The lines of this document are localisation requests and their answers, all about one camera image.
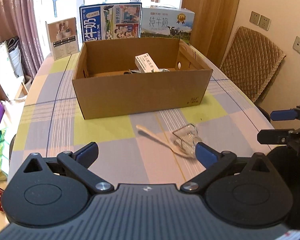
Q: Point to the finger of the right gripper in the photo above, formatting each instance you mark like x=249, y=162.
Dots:
x=277, y=136
x=284, y=115

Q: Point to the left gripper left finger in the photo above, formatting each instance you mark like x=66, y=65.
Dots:
x=76, y=166

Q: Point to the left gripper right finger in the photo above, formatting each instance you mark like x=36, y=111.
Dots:
x=216, y=164

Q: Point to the beige plastic spoon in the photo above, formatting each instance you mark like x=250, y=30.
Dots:
x=174, y=148

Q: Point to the ointment box with bird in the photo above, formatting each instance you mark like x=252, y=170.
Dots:
x=144, y=62

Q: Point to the checked tablecloth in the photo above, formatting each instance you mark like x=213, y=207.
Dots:
x=52, y=122

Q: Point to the brown quilted chair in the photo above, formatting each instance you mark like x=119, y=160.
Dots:
x=252, y=62

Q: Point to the brown cardboard box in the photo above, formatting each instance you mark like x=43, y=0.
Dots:
x=104, y=87

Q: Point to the silver foil bag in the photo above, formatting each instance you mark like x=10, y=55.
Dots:
x=149, y=71

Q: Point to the small product box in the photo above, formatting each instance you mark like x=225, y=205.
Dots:
x=62, y=38

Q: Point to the blue milk carton box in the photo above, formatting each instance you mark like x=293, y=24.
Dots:
x=110, y=21

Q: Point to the green milk carton box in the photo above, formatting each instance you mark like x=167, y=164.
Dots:
x=167, y=22

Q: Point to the pink curtain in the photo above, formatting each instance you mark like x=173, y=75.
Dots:
x=17, y=18

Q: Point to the single wall socket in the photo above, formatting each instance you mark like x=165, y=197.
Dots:
x=296, y=44

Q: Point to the wall socket pair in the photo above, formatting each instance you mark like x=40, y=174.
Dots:
x=260, y=20

